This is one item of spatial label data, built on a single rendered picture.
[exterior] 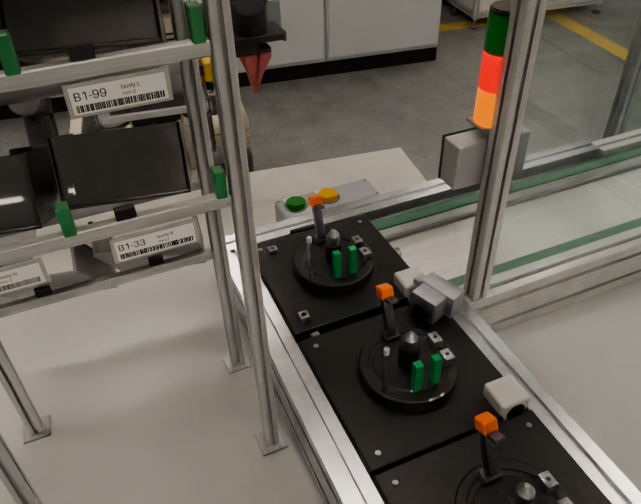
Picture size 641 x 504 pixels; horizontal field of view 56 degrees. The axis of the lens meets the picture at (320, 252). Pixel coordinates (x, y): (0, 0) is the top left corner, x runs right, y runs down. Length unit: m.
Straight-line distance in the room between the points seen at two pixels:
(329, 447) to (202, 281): 0.52
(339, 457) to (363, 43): 3.61
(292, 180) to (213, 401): 0.66
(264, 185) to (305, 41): 2.68
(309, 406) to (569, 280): 0.54
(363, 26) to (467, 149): 3.35
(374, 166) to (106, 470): 0.95
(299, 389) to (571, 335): 0.51
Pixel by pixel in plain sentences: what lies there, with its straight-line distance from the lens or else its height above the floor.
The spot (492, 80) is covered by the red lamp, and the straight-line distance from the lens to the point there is 0.85.
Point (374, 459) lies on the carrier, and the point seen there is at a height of 0.97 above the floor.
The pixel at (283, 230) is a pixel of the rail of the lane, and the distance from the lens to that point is 1.16.
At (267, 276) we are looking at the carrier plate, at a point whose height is 0.97.
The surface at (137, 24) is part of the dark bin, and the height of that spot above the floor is 1.48.
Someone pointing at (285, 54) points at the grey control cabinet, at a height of 0.19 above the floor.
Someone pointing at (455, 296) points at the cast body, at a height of 1.01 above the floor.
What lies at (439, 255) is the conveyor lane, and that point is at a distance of 1.18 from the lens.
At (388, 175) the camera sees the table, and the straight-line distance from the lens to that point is 1.51.
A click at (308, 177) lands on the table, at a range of 1.51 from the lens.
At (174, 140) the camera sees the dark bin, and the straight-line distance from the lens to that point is 0.66.
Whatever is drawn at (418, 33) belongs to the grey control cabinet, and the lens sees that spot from 4.36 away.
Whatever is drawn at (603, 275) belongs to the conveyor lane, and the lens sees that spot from 1.23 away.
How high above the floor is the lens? 1.66
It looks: 39 degrees down
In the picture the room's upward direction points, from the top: 2 degrees counter-clockwise
